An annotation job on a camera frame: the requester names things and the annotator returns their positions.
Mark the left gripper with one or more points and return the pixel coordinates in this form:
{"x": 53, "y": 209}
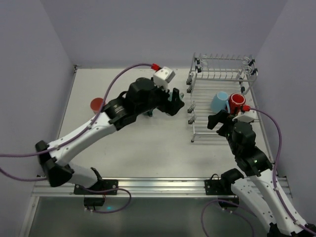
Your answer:
{"x": 167, "y": 103}

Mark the metal dish rack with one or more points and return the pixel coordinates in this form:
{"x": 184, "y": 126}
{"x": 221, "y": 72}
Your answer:
{"x": 210, "y": 74}

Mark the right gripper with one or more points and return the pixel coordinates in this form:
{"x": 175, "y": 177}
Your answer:
{"x": 224, "y": 122}

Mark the light blue mug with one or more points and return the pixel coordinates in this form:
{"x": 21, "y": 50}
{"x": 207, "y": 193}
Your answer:
{"x": 220, "y": 102}

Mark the aluminium mounting rail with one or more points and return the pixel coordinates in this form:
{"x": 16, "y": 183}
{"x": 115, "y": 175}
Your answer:
{"x": 138, "y": 187}

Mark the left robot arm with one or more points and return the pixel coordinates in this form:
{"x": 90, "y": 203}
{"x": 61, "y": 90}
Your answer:
{"x": 142, "y": 96}

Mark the pink cup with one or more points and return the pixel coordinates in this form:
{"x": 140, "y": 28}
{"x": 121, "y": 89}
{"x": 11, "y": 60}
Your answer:
{"x": 96, "y": 104}

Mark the red mug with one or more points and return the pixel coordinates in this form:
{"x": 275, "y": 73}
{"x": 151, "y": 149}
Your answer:
{"x": 236, "y": 101}

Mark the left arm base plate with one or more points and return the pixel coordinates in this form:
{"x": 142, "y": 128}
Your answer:
{"x": 102, "y": 187}

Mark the light green mug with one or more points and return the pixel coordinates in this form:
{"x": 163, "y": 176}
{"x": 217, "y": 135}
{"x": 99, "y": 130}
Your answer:
{"x": 181, "y": 96}

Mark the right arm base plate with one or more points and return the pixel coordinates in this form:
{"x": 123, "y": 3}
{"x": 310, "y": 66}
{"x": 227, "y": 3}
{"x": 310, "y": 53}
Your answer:
{"x": 220, "y": 186}

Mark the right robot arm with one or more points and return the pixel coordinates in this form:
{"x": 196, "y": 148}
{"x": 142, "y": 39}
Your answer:
{"x": 255, "y": 181}

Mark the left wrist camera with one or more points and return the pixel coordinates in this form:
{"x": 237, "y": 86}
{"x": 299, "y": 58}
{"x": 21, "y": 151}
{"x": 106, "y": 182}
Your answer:
{"x": 163, "y": 76}

